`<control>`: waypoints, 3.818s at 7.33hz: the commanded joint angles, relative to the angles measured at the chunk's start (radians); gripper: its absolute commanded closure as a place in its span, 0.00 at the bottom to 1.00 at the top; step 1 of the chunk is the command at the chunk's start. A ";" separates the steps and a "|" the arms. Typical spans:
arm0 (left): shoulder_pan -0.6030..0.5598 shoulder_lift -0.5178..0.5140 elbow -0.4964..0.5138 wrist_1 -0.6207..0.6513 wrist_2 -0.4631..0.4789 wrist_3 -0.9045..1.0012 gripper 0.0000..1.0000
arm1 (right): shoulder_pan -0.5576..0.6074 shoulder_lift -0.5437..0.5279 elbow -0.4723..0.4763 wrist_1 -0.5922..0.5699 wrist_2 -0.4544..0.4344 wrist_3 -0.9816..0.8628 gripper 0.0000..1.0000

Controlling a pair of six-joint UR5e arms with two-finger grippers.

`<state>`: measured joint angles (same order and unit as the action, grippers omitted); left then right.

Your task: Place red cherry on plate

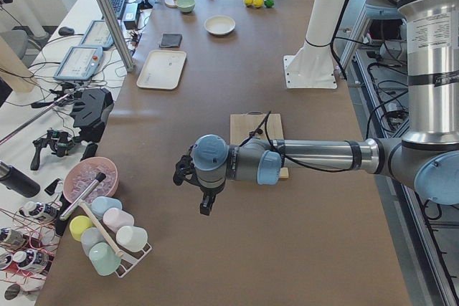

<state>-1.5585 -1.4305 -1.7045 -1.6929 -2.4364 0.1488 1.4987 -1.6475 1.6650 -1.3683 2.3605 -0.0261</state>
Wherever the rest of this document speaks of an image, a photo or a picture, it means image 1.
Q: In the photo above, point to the aluminium frame post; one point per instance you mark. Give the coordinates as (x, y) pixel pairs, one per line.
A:
(116, 33)

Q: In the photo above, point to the pink cup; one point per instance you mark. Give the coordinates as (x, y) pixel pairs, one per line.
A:
(115, 218)

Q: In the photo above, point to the yellow cup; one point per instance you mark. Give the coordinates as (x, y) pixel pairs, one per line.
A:
(79, 225)

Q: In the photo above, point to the cream rectangular tray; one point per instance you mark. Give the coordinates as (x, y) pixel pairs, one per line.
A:
(162, 70)

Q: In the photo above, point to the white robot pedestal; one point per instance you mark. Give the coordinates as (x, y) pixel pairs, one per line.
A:
(312, 67)

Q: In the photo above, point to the dark grey folded cloth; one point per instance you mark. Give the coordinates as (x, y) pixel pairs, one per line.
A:
(170, 40)

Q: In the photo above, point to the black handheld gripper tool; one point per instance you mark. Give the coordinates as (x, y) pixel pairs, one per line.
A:
(59, 141)

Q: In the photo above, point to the light green bowl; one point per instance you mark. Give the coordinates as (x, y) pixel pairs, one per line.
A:
(185, 6)

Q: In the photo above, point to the green lime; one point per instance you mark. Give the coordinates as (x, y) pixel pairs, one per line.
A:
(269, 3)

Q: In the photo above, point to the pink bowl with ice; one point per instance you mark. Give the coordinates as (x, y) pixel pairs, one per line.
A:
(85, 172)

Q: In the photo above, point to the small bottle with label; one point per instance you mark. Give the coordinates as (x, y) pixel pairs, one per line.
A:
(40, 211)

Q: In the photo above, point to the mint green cup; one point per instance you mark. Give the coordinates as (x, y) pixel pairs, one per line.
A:
(104, 259)

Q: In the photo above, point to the cream shallow bowl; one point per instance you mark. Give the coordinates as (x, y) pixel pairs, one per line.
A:
(219, 25)

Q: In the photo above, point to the black power adapter box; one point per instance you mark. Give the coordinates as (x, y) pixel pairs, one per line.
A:
(131, 16)

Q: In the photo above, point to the yellow lemon right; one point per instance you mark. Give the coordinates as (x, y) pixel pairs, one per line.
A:
(258, 3)

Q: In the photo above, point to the wooden cutting board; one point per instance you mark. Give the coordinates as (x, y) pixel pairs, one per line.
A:
(256, 127)

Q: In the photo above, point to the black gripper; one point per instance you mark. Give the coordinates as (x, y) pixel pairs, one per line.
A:
(208, 192)

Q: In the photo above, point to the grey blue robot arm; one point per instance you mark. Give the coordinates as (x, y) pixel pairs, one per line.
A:
(424, 159)

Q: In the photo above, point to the metal muddler rod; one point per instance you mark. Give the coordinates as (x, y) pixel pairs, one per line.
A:
(92, 186)

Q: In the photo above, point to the white cup rack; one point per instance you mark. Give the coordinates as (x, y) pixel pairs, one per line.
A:
(129, 260)

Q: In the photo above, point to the grey cup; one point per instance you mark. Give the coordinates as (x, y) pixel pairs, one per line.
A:
(89, 238)

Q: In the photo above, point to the teach pendant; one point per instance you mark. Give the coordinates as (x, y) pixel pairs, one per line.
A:
(79, 64)
(97, 34)

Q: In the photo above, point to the near teach pendant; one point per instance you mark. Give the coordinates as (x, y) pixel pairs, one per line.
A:
(79, 64)

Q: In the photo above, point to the far teach pendant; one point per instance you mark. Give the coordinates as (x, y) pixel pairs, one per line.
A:
(97, 34)

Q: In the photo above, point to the black thermos bottle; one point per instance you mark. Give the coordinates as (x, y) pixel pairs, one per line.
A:
(18, 181)

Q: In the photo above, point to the blue cup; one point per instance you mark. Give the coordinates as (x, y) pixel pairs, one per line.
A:
(102, 203)

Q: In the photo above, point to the white cup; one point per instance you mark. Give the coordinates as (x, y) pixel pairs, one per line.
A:
(133, 238)

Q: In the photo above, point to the black computer mouse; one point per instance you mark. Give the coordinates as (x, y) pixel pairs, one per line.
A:
(66, 31)

